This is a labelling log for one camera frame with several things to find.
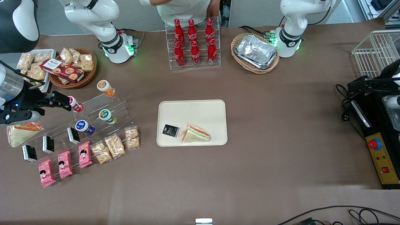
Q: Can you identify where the red emergency stop button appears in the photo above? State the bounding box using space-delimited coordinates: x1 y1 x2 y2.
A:
368 138 383 150

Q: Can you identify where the small black box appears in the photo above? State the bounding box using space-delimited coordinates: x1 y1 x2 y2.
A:
66 127 81 145
42 135 55 154
22 144 38 163

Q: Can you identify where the red cola bottle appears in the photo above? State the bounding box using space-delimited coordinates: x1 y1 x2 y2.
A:
190 40 201 67
174 19 184 47
173 41 186 68
187 19 198 46
205 18 216 44
207 38 218 65

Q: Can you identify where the wrapped triangle sandwich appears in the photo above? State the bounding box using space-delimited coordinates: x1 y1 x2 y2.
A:
181 123 212 144
6 122 43 148

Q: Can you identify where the black machine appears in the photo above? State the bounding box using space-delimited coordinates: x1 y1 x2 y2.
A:
346 59 400 97

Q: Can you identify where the aluminium foil tray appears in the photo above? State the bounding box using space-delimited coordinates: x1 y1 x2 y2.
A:
236 34 278 66
235 50 279 70

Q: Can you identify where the orange gum bottle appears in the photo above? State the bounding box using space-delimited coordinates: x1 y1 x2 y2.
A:
97 80 115 98

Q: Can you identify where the blue gum bottle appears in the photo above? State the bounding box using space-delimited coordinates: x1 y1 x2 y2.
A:
75 120 96 136

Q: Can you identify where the black and yellow control box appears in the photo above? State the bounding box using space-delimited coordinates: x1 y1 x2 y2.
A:
347 91 400 190

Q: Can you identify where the light tan wicker basket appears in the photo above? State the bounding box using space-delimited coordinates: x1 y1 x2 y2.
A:
231 32 280 75

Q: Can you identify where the clear acrylic bottle rack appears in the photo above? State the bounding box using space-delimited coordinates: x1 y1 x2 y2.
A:
164 17 222 71

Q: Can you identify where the black power cable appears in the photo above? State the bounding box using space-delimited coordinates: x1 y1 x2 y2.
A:
336 83 367 142

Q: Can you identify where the stepped clear acrylic stand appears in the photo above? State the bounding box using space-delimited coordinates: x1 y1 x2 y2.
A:
72 90 135 136

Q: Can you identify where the red gum bottle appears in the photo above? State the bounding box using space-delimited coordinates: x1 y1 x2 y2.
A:
68 96 84 113

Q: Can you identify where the black foil packet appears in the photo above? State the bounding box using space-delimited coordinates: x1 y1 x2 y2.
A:
162 124 180 138

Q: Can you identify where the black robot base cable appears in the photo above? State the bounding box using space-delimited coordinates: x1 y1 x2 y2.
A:
239 25 276 37

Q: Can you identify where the person in white top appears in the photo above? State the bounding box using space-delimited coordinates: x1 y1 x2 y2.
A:
140 0 221 28

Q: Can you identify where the white wire basket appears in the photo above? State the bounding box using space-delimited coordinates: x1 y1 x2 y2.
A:
351 29 400 79

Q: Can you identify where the green gum bottle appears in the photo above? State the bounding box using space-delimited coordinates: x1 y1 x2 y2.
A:
99 109 118 125

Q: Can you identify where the clear plastic container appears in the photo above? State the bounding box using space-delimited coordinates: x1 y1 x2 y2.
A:
382 95 400 132

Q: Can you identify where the black floor cable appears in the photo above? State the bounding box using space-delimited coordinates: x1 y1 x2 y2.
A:
276 205 400 225

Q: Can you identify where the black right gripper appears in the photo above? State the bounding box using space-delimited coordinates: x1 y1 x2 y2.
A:
16 89 72 112

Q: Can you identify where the dark brown wicker basket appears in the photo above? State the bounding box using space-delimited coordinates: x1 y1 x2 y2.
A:
48 47 98 90

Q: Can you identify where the beige plastic tray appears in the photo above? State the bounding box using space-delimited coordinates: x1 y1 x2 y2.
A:
156 99 228 147

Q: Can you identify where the pink snack packet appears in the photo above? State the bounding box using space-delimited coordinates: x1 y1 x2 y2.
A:
57 150 74 179
38 159 57 188
78 141 93 169

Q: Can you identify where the low clear acrylic riser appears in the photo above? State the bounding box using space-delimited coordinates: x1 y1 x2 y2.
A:
30 114 94 171

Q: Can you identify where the red cookie box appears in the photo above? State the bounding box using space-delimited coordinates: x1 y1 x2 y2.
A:
39 58 85 83

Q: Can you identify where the white rectangular tray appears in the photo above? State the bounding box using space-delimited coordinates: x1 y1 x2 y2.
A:
16 49 57 93

